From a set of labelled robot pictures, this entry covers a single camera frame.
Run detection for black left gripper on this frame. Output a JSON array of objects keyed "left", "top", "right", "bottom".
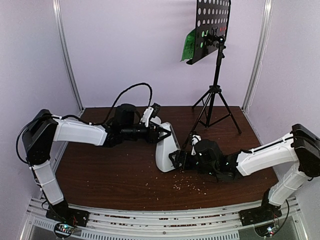
[{"left": 122, "top": 120, "right": 171, "bottom": 144}]

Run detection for aluminium frame post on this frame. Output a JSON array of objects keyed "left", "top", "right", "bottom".
[
  {"left": 242, "top": 0, "right": 274, "bottom": 115},
  {"left": 52, "top": 0, "right": 85, "bottom": 112}
]

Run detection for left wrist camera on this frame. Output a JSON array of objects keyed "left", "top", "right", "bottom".
[{"left": 140, "top": 103, "right": 161, "bottom": 128}]

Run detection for right round circuit board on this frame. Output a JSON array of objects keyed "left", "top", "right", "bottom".
[{"left": 254, "top": 221, "right": 282, "bottom": 239}]

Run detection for black braided left cable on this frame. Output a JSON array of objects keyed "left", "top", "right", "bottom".
[{"left": 103, "top": 82, "right": 154, "bottom": 125}]

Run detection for clear metronome cover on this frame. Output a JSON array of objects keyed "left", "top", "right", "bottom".
[{"left": 170, "top": 124, "right": 181, "bottom": 150}]

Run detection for white metronome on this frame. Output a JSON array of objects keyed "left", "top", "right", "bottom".
[{"left": 155, "top": 122, "right": 178, "bottom": 173}]

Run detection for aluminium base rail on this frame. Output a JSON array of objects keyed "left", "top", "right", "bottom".
[{"left": 17, "top": 197, "right": 311, "bottom": 240}]

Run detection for green sheet booklet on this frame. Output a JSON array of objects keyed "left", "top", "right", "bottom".
[{"left": 180, "top": 29, "right": 196, "bottom": 62}]

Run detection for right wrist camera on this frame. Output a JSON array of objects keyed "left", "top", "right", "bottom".
[{"left": 191, "top": 134, "right": 202, "bottom": 156}]

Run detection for right aluminium frame post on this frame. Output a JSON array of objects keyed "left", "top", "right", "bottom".
[{"left": 242, "top": 0, "right": 274, "bottom": 115}]

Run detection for black music stand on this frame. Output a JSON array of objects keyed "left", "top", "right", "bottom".
[{"left": 181, "top": 0, "right": 242, "bottom": 149}]

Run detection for left aluminium frame post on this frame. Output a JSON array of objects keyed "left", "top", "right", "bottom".
[{"left": 52, "top": 0, "right": 85, "bottom": 112}]

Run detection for round circuit board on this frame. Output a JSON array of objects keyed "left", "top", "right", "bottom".
[
  {"left": 254, "top": 221, "right": 282, "bottom": 239},
  {"left": 53, "top": 222, "right": 75, "bottom": 239}
]

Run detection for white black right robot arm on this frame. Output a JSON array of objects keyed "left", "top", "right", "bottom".
[{"left": 168, "top": 123, "right": 320, "bottom": 226}]

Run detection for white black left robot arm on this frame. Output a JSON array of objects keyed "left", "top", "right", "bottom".
[{"left": 19, "top": 103, "right": 180, "bottom": 226}]

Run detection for left round circuit board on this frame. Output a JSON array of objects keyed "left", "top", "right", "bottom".
[{"left": 53, "top": 222, "right": 75, "bottom": 239}]

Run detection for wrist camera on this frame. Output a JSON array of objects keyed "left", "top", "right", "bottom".
[
  {"left": 140, "top": 103, "right": 161, "bottom": 128},
  {"left": 191, "top": 134, "right": 202, "bottom": 156}
]

